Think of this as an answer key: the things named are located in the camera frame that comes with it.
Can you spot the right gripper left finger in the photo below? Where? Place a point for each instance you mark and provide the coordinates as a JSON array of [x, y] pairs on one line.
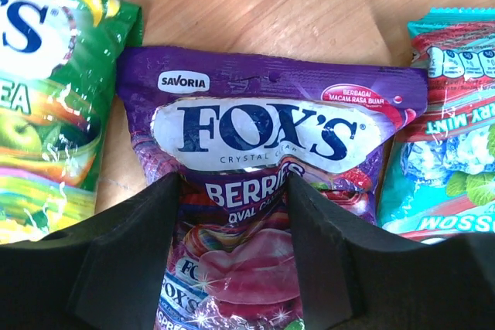
[[103, 273]]

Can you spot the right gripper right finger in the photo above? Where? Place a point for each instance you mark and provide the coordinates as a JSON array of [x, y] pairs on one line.
[[354, 275]]

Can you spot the teal Fox's candy packet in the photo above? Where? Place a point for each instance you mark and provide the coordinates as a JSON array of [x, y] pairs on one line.
[[440, 176]]

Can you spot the purple snack packet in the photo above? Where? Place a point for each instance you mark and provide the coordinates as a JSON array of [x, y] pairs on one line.
[[234, 127]]

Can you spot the green snack packet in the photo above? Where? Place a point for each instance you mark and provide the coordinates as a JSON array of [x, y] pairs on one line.
[[58, 65]]

